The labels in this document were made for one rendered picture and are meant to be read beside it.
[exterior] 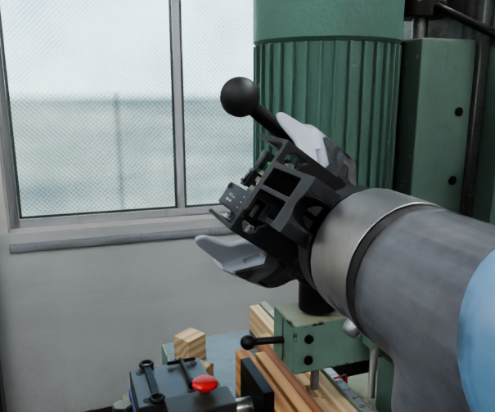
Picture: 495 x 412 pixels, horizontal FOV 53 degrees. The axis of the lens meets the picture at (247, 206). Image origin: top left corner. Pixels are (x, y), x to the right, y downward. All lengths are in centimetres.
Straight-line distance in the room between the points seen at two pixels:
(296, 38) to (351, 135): 12
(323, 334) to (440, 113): 31
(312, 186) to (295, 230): 3
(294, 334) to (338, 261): 41
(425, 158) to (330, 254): 40
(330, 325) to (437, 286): 48
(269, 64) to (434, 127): 21
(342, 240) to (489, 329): 9
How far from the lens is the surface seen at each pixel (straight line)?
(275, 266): 38
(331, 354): 70
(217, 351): 95
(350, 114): 56
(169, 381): 68
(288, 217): 28
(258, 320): 96
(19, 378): 220
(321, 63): 55
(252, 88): 44
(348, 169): 39
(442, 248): 21
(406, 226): 23
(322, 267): 27
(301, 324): 66
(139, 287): 205
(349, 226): 25
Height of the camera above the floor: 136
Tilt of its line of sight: 13 degrees down
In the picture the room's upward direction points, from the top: straight up
